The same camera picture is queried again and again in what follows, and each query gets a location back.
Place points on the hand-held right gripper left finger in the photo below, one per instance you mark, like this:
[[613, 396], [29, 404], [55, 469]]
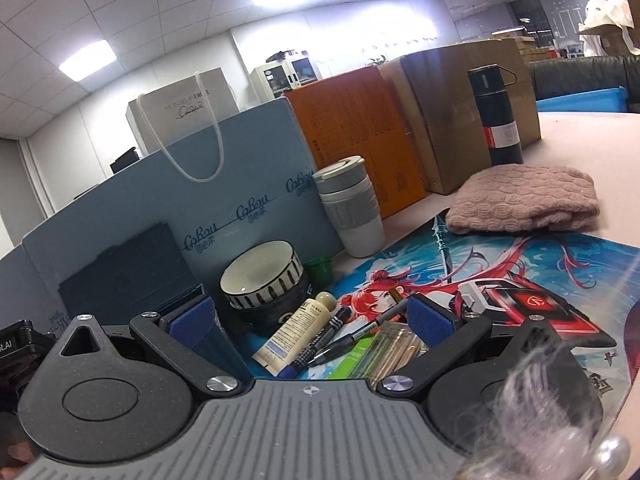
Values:
[[189, 324]]

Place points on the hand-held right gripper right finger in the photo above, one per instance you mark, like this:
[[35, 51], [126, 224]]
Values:
[[429, 321]]

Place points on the cream lotion tube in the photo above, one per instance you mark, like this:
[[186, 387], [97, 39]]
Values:
[[292, 335]]

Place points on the black marker pen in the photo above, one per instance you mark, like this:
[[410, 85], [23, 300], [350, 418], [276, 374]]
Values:
[[320, 342]]

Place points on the gold pen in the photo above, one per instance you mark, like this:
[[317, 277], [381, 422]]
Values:
[[398, 296]]

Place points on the clear pen pack green card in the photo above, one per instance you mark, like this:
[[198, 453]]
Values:
[[385, 355]]

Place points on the dark blue storage box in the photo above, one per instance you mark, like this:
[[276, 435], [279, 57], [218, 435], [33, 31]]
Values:
[[125, 270]]

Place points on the dark ceramic bowl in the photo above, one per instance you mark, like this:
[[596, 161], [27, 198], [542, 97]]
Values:
[[272, 317]]

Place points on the black ballpoint pen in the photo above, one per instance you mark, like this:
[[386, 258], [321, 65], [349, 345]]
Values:
[[345, 342]]

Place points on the white striped ceramic bowl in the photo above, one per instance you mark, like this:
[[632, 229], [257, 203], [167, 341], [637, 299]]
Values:
[[280, 280]]

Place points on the printed anime desk mat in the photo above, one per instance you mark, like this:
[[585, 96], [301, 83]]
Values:
[[525, 270]]

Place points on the small green plastic cup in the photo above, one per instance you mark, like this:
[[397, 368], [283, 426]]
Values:
[[319, 271]]

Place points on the grey white travel cup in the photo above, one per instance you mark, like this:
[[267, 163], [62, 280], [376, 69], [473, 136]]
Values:
[[352, 210]]

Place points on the grey fluffy pearl hair clip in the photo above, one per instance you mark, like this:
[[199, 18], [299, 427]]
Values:
[[540, 410]]

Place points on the pink knitted cloth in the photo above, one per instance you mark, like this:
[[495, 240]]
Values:
[[525, 200]]

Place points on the light blue paper bag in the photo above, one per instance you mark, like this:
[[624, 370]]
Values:
[[240, 160]]

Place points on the dark monitor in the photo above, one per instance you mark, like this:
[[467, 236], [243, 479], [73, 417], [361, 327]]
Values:
[[124, 159]]

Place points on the orange cardboard box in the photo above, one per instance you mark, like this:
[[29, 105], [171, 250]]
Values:
[[350, 125]]

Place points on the dark blue thermos bottle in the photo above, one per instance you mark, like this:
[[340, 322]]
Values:
[[495, 115]]

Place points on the white paper gift bag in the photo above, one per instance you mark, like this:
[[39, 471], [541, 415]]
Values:
[[170, 105]]

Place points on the brown cardboard box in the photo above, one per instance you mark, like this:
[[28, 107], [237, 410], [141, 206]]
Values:
[[450, 100]]

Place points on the blue plastic bin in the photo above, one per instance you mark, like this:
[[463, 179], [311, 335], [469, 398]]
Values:
[[580, 101]]

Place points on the white cabinet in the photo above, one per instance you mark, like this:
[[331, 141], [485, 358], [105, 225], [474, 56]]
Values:
[[285, 75]]

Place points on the black sofa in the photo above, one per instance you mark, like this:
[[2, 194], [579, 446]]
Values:
[[575, 72]]

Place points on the stack of cardboard cartons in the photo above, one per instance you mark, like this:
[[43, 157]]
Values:
[[612, 15]]

